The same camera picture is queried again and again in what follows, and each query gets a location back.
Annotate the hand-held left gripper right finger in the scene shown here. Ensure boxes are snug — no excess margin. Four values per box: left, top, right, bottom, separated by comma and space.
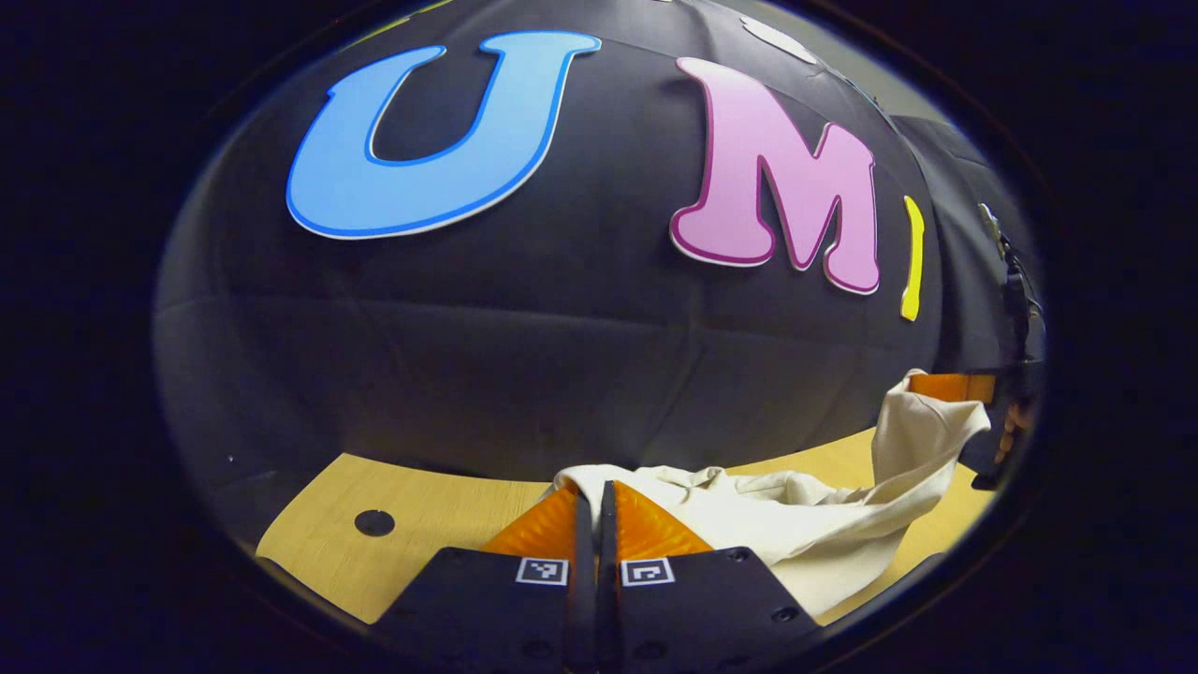
599, 480, 825, 671

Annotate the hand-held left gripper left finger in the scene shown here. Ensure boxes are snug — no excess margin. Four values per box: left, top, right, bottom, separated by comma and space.
374, 480, 597, 671

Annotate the cream button shirt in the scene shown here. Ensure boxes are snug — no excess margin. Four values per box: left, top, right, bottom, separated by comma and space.
552, 368, 993, 619

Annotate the black backdrop cloth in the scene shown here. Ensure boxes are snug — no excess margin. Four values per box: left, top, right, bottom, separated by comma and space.
154, 0, 1045, 549

